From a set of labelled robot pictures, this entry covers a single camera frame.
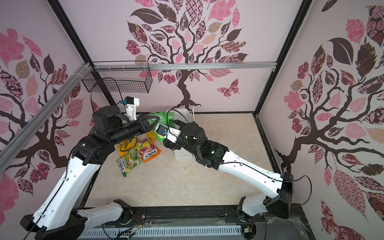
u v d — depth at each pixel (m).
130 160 0.87
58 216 0.36
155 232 0.70
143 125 0.50
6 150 0.49
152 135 0.55
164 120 0.60
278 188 0.39
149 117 0.58
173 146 0.55
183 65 0.93
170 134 0.50
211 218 0.75
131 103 0.52
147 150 0.92
